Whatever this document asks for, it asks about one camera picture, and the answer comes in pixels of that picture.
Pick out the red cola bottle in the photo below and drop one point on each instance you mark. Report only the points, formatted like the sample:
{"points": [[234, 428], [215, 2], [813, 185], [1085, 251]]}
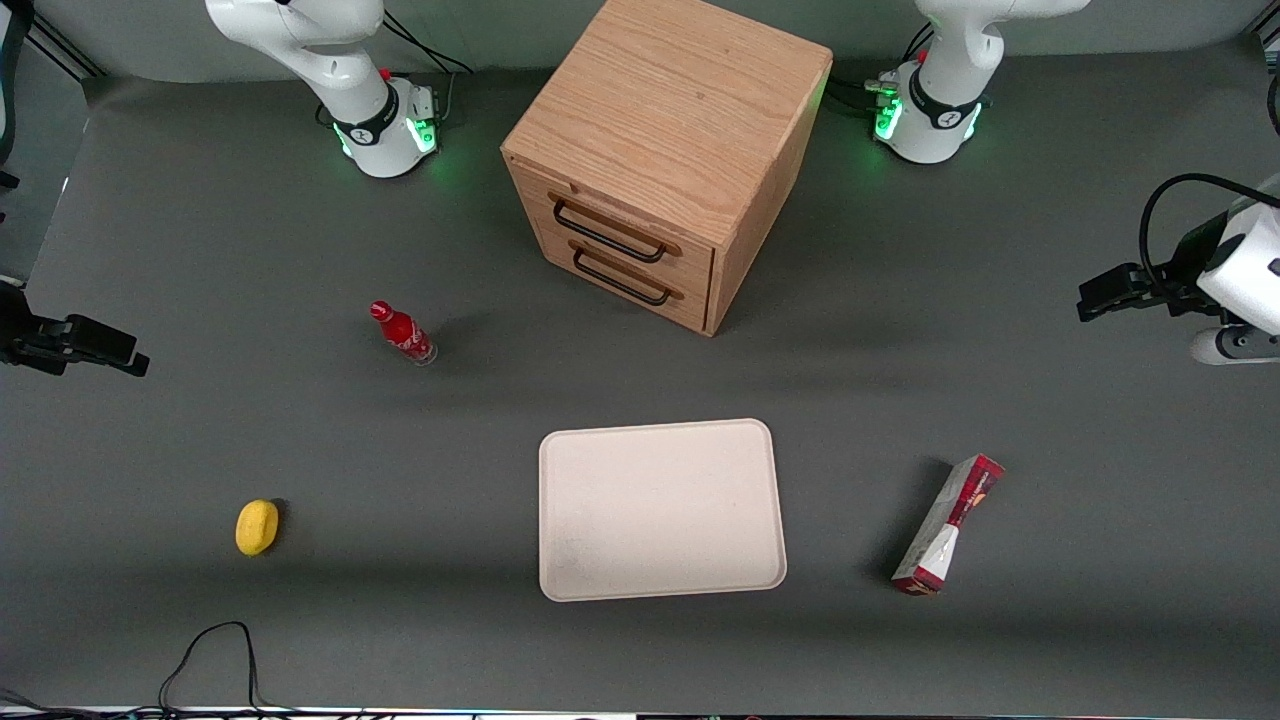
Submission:
{"points": [[403, 333]]}

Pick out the yellow lemon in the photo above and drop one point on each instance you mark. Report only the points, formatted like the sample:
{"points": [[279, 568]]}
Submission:
{"points": [[257, 527]]}

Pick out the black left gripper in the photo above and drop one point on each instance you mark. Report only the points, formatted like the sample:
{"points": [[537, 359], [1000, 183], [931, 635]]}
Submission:
{"points": [[1177, 277]]}

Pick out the beige plastic tray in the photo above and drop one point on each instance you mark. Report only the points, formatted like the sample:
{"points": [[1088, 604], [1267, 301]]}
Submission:
{"points": [[660, 510]]}

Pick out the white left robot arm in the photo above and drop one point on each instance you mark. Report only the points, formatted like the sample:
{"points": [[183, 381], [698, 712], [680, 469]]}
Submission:
{"points": [[940, 120]]}

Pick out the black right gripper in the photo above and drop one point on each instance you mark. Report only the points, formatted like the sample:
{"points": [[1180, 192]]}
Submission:
{"points": [[14, 322]]}

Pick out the red cookie box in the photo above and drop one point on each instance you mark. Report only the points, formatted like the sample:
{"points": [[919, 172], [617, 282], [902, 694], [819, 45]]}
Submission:
{"points": [[945, 530]]}

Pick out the wooden drawer cabinet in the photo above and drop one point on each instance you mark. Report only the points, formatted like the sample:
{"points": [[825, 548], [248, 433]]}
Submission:
{"points": [[680, 110]]}

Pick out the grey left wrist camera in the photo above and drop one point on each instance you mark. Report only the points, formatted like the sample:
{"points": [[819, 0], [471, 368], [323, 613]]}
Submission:
{"points": [[1235, 345]]}

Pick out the black frame rail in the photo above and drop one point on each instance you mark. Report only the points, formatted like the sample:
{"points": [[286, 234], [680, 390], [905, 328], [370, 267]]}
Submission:
{"points": [[1270, 40], [65, 52]]}

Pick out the wooden drawer front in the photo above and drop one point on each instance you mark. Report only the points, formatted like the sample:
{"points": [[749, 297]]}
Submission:
{"points": [[690, 262], [690, 305]]}

